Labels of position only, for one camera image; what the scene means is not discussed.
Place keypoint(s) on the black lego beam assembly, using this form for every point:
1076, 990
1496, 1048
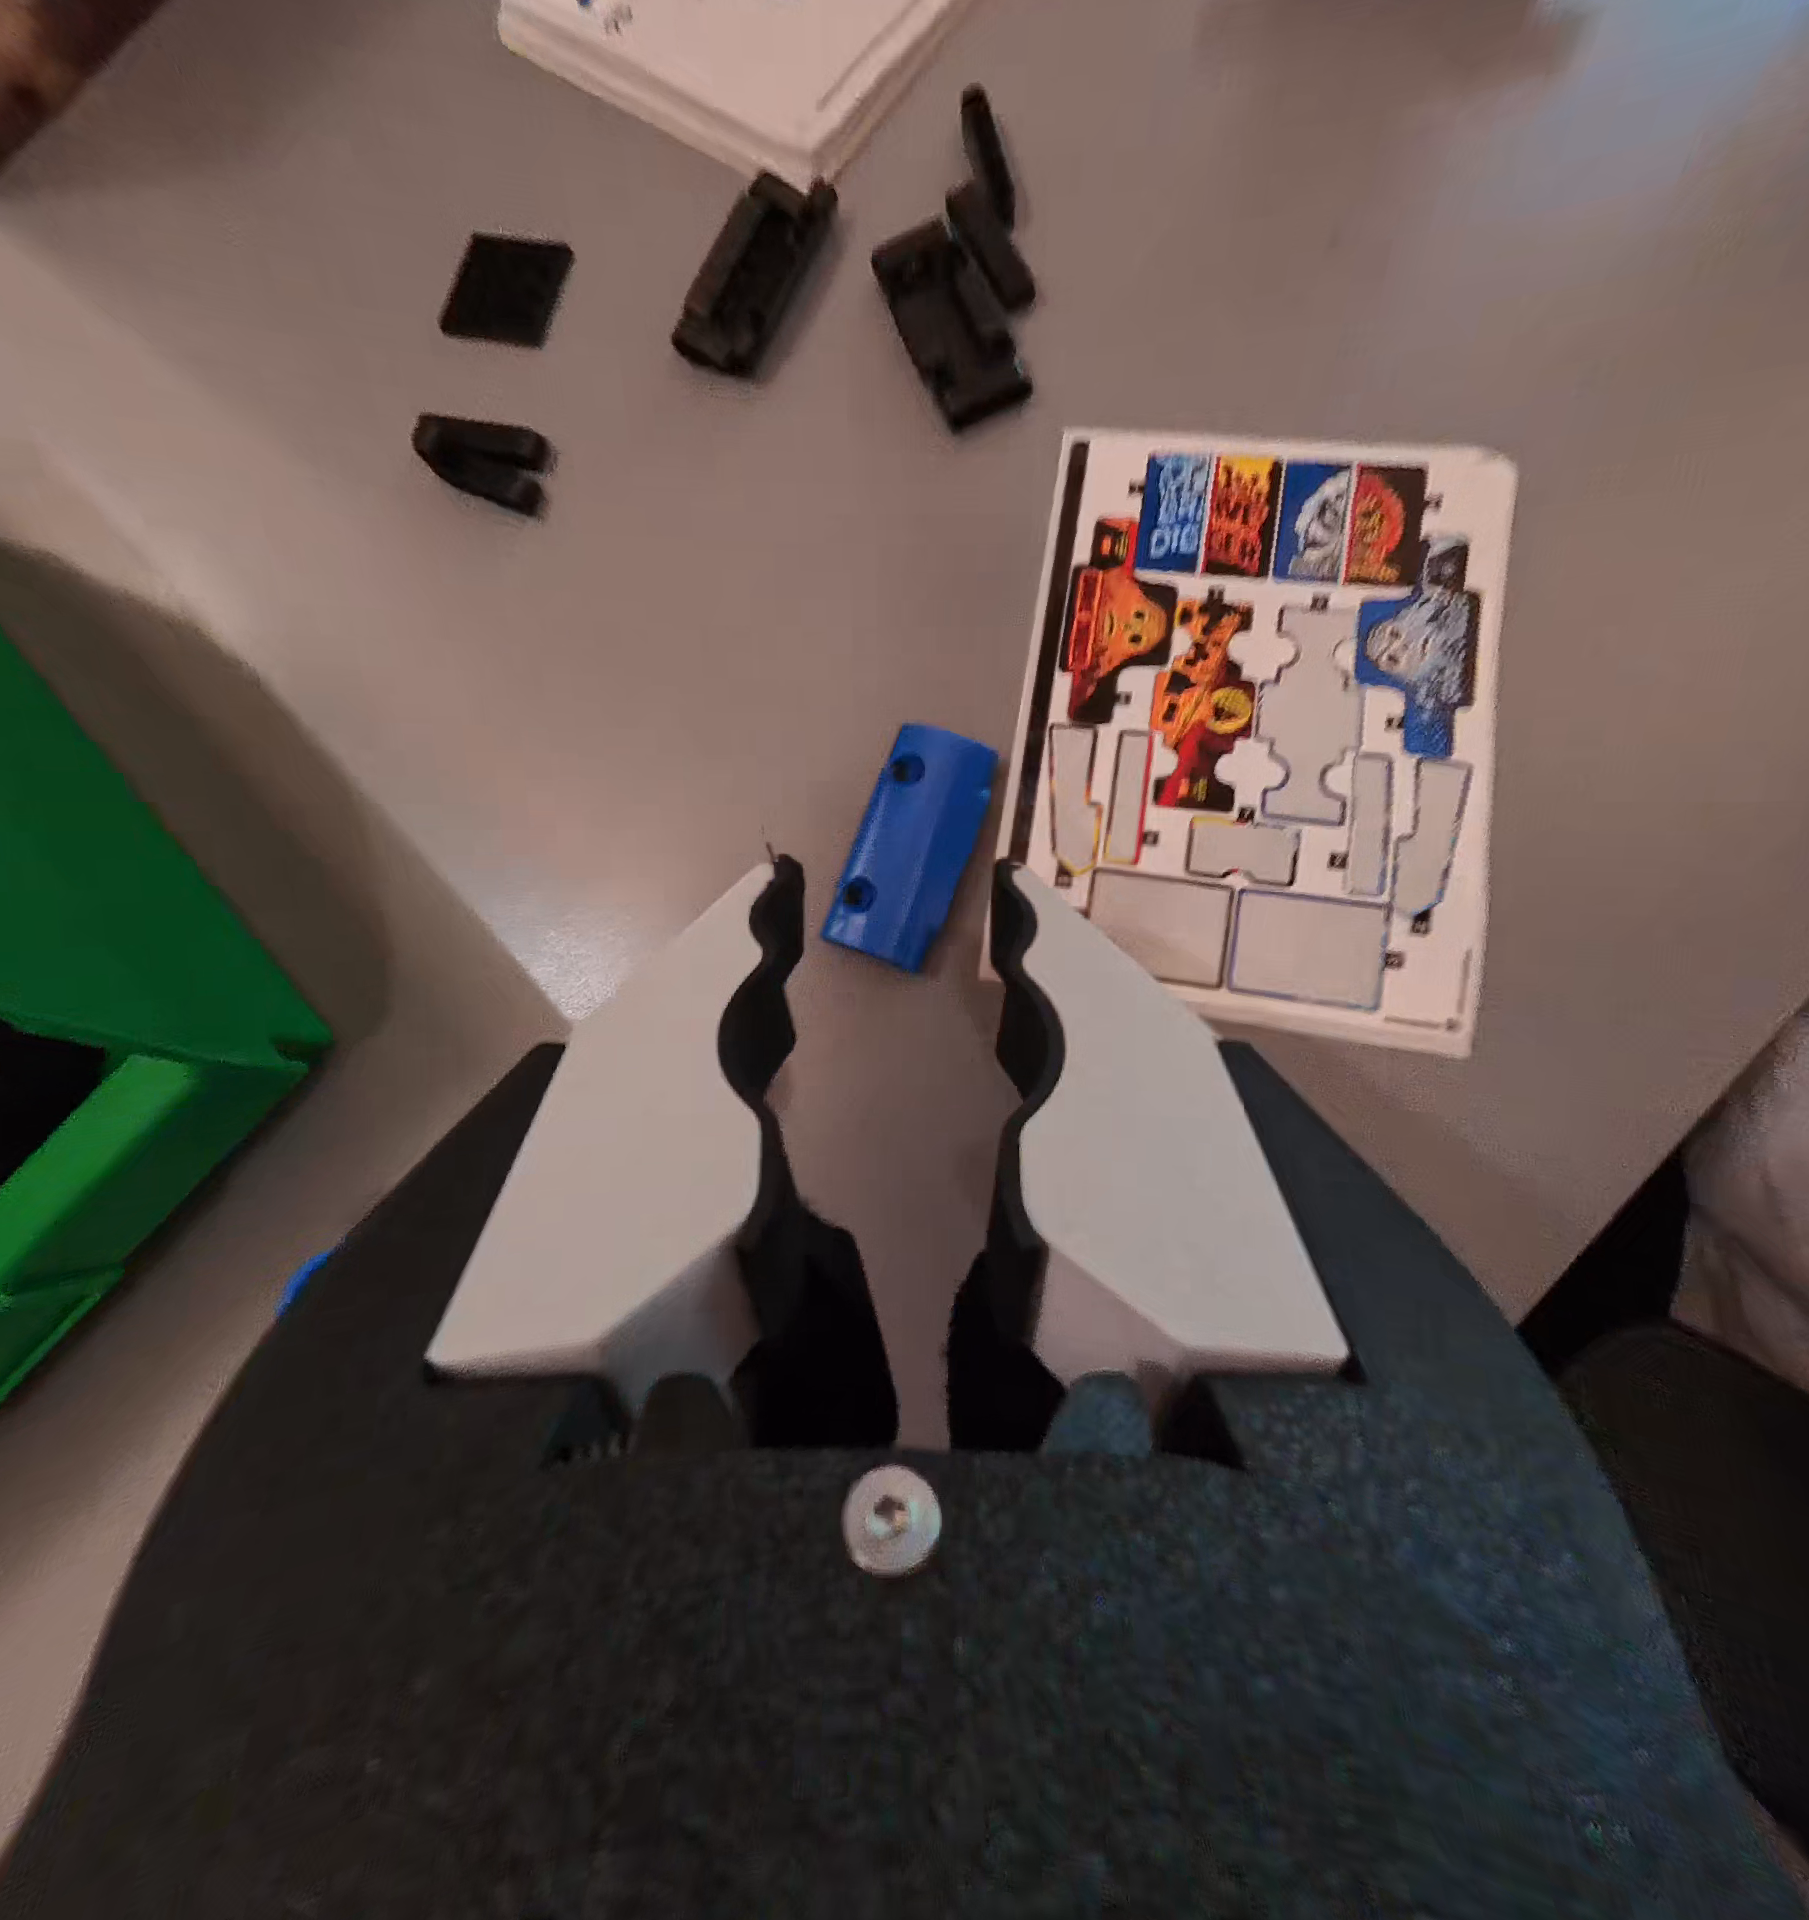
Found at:
957, 323

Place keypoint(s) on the blue curved lego panel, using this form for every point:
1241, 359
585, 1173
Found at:
911, 847

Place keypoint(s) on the black gridded lego plate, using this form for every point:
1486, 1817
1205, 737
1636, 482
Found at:
507, 290

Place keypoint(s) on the small black lego connector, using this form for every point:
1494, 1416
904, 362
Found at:
484, 460

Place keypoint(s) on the lego instruction booklet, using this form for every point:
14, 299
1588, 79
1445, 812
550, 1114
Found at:
724, 61

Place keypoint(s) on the green plastic bin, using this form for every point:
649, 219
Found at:
64, 841

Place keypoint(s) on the colourful sticker sheet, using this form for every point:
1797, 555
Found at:
1295, 719

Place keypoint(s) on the small blue lego piece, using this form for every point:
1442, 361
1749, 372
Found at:
307, 1282

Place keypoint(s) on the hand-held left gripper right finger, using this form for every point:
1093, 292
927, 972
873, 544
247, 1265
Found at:
1173, 1198

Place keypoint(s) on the black office chair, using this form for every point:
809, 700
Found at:
1714, 1575

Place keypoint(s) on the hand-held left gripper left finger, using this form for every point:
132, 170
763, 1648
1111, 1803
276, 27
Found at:
619, 1185

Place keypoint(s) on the black lego panel piece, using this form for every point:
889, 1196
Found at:
754, 274

